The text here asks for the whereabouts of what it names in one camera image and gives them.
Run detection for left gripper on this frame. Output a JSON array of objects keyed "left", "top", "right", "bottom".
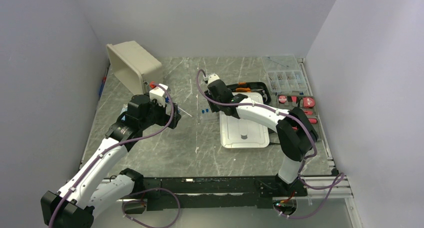
[{"left": 140, "top": 96, "right": 181, "bottom": 130}]

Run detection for red handled screwdriver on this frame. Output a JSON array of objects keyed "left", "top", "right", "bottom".
[{"left": 308, "top": 118, "right": 318, "bottom": 124}]

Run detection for red tape measure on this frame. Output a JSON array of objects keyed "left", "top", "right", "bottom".
[{"left": 302, "top": 97, "right": 316, "bottom": 109}]

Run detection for white tray lid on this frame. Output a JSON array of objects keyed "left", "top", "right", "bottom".
[{"left": 219, "top": 111, "right": 270, "bottom": 149}]

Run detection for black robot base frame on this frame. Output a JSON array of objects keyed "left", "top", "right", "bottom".
[{"left": 120, "top": 168, "right": 308, "bottom": 211}]

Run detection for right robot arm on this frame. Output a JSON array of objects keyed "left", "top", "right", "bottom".
[{"left": 201, "top": 79, "right": 319, "bottom": 196}]

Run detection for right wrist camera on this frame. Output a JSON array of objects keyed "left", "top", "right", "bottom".
[{"left": 203, "top": 73, "right": 220, "bottom": 84}]

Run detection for red utility knife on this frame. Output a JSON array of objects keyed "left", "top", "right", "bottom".
[{"left": 303, "top": 110, "right": 314, "bottom": 116}]

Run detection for clear compartment organizer box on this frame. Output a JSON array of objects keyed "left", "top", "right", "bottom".
[{"left": 261, "top": 54, "right": 309, "bottom": 95}]

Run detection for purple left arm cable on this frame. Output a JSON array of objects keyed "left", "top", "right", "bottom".
[{"left": 47, "top": 83, "right": 176, "bottom": 228}]

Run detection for grey tool tray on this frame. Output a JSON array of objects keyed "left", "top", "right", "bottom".
[{"left": 275, "top": 93, "right": 323, "bottom": 142}]

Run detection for clear test tube rack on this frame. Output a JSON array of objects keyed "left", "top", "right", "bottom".
[{"left": 196, "top": 94, "right": 219, "bottom": 124}]

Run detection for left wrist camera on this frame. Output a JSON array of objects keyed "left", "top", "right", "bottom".
[{"left": 148, "top": 81, "right": 170, "bottom": 107}]

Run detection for beige plastic bin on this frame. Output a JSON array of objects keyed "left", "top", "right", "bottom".
[{"left": 106, "top": 40, "right": 164, "bottom": 95}]

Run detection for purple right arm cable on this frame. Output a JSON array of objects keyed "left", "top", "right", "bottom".
[{"left": 196, "top": 69, "right": 345, "bottom": 221}]

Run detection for blue red pens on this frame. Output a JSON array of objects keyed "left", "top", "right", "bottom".
[{"left": 98, "top": 67, "right": 109, "bottom": 98}]

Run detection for black orange tool case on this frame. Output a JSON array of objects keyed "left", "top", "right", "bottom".
[{"left": 227, "top": 81, "right": 272, "bottom": 105}]

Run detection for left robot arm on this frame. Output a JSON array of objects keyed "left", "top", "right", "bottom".
[{"left": 40, "top": 90, "right": 181, "bottom": 228}]

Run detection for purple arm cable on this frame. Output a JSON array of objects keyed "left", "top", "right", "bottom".
[
  {"left": 47, "top": 83, "right": 176, "bottom": 228},
  {"left": 196, "top": 69, "right": 345, "bottom": 221}
]

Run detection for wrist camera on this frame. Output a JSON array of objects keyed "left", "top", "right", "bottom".
[
  {"left": 203, "top": 73, "right": 220, "bottom": 84},
  {"left": 148, "top": 81, "right": 170, "bottom": 107}
]

